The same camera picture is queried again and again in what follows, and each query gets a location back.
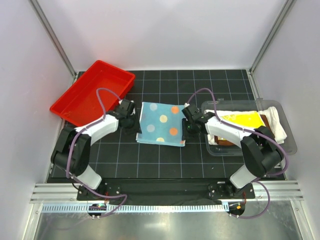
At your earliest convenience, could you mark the blue orange patterned towel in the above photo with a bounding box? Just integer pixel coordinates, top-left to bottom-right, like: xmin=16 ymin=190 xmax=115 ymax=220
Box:
xmin=136 ymin=102 xmax=185 ymax=147

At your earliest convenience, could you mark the brown towel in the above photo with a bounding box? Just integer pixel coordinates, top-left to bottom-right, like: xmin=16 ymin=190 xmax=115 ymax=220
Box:
xmin=208 ymin=115 xmax=271 ymax=147

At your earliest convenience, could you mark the yellow patterned towel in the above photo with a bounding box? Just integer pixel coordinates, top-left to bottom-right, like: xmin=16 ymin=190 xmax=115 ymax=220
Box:
xmin=217 ymin=110 xmax=268 ymax=134

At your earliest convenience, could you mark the white terry towel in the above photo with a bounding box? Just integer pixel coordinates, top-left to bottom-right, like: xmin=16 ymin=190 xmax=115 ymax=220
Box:
xmin=217 ymin=106 xmax=288 ymax=144

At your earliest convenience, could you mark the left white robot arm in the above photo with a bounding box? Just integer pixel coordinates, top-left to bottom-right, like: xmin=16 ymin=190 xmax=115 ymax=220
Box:
xmin=50 ymin=99 xmax=142 ymax=200

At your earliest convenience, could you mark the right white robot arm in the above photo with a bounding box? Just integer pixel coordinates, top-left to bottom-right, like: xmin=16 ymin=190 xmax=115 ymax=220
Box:
xmin=182 ymin=103 xmax=288 ymax=198

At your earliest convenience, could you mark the black grid cutting mat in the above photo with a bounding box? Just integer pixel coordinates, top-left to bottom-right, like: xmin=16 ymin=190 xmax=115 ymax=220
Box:
xmin=89 ymin=69 xmax=256 ymax=179

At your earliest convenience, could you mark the red plastic bin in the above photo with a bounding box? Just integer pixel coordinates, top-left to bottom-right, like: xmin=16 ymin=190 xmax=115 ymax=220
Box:
xmin=49 ymin=60 xmax=136 ymax=127

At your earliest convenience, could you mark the clear plastic container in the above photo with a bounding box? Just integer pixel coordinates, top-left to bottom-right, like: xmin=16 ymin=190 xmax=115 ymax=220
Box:
xmin=205 ymin=98 xmax=297 ymax=156

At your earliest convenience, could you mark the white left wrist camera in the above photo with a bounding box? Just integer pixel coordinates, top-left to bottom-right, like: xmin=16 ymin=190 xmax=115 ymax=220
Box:
xmin=118 ymin=99 xmax=136 ymax=117

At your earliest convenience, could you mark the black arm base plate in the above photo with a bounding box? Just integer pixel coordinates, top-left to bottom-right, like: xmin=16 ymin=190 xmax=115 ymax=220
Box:
xmin=74 ymin=177 xmax=256 ymax=203

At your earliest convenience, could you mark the perforated metal cable rail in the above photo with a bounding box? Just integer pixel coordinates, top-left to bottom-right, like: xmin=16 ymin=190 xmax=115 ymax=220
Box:
xmin=41 ymin=203 xmax=229 ymax=214

